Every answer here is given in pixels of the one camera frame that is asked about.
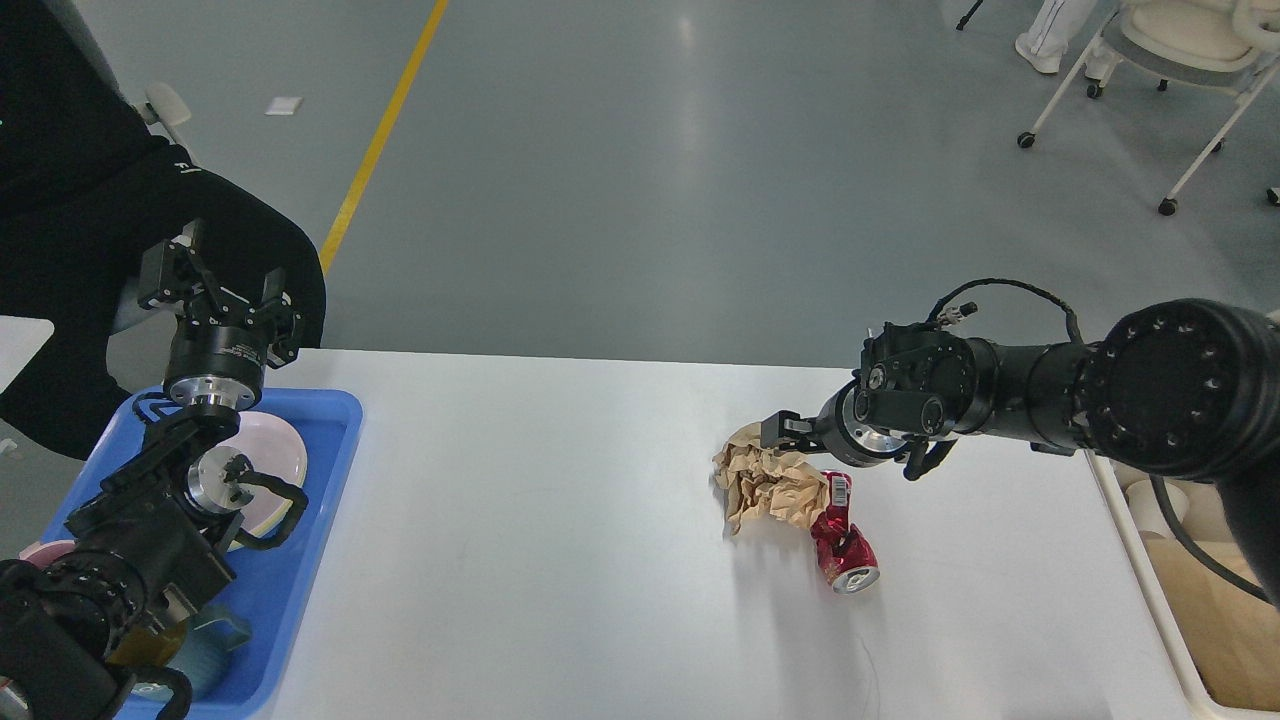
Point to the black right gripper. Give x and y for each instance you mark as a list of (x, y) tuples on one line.
[(834, 431)]

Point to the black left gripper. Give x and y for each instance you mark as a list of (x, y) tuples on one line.
[(214, 358)]

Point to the brown paper ball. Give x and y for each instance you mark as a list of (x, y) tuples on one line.
[(766, 483)]

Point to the pink plate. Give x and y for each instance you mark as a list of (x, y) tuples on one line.
[(270, 446)]

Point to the pink mug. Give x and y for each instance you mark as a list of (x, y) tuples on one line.
[(43, 554)]

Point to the brown paper bag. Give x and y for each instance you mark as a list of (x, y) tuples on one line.
[(1232, 637)]

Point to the white paper cup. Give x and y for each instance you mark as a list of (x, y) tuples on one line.
[(1146, 511)]

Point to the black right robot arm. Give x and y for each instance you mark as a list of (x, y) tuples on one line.
[(1187, 389)]

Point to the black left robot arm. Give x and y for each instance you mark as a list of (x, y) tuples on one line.
[(150, 549)]

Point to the crushed red soda can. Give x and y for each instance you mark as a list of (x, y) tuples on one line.
[(844, 555)]

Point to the person in black clothes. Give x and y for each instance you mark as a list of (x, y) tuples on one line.
[(72, 150)]

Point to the white paper scrap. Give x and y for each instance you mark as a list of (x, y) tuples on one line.
[(283, 106)]

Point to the white table corner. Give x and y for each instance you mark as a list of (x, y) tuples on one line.
[(21, 339)]

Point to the blue plastic tray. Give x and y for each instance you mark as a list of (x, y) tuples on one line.
[(272, 587)]

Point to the white plastic bin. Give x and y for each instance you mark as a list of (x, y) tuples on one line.
[(1113, 479)]

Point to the teal mug yellow inside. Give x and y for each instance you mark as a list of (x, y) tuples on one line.
[(200, 647)]

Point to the person in white trousers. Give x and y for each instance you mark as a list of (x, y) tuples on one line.
[(1046, 41)]

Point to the white office chair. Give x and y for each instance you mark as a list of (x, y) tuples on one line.
[(1226, 46)]

